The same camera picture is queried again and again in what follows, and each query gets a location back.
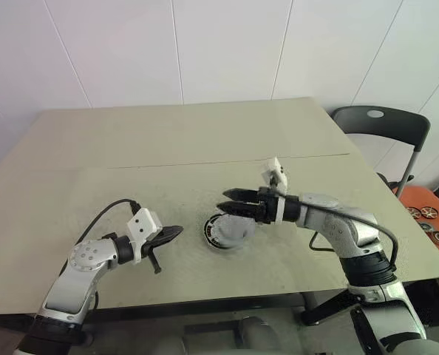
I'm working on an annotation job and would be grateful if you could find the black round bin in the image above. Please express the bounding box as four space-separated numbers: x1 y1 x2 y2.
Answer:
402 275 439 328

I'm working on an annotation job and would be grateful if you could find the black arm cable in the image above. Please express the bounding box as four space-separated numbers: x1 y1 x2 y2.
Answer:
79 198 139 311
267 177 400 271

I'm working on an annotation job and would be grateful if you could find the black table frame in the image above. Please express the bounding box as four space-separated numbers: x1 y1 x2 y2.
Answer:
0 283 353 328

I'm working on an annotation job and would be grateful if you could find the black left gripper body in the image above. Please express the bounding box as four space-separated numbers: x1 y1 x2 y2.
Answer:
140 236 166 276

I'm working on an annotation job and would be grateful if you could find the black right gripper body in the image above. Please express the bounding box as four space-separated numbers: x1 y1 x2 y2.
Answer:
254 186 282 225

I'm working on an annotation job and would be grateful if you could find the black folding chair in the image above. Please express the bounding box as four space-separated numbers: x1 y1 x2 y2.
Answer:
332 106 431 199

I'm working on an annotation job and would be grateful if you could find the orange tray with wheels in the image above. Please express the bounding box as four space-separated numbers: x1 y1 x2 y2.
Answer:
392 186 439 266

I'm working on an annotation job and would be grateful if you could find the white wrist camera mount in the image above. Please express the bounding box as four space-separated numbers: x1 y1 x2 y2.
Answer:
260 157 290 226
126 208 164 266

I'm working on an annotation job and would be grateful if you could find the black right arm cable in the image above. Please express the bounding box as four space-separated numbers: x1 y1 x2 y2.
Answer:
267 177 400 271

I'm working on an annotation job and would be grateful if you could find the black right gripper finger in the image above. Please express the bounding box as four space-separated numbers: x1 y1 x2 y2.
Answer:
216 201 263 223
222 187 262 203

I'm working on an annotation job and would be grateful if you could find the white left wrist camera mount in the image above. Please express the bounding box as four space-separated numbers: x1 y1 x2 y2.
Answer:
126 208 164 266

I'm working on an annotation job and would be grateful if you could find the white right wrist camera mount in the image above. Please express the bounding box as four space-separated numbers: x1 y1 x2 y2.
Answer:
260 157 290 226

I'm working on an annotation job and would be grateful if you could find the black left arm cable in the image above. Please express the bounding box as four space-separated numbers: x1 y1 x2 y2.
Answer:
79 198 139 311

